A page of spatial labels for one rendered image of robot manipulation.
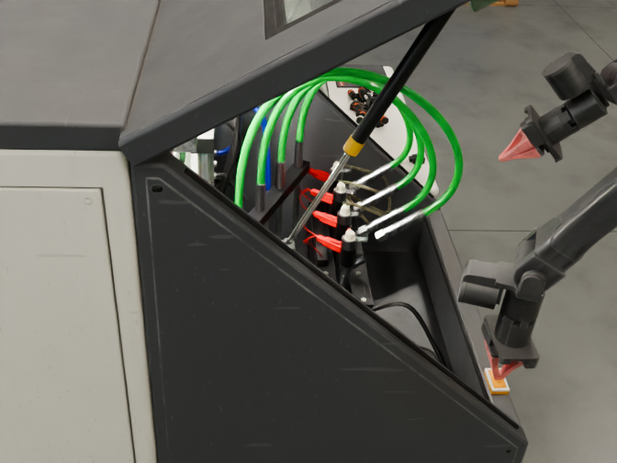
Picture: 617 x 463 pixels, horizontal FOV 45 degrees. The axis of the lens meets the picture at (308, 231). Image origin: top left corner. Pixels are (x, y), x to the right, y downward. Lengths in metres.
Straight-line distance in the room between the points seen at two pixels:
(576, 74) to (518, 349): 0.48
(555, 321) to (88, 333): 2.25
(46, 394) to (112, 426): 0.11
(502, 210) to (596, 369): 1.00
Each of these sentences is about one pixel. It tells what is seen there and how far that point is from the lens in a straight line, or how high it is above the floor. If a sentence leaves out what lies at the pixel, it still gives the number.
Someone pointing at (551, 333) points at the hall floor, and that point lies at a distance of 2.97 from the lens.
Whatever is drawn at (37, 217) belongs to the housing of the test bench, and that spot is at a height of 1.38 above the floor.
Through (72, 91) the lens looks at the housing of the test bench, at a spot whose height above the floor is 1.50.
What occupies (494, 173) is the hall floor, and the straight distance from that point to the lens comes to 3.87.
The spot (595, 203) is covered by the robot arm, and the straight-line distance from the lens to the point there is 1.07.
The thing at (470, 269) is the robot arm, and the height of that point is 1.18.
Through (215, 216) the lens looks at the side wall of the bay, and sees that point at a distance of 0.89.
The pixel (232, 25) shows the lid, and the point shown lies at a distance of 0.94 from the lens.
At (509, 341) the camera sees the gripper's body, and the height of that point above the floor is 1.07.
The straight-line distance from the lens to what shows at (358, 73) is 1.19.
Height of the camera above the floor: 1.89
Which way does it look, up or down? 36 degrees down
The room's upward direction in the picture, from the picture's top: 4 degrees clockwise
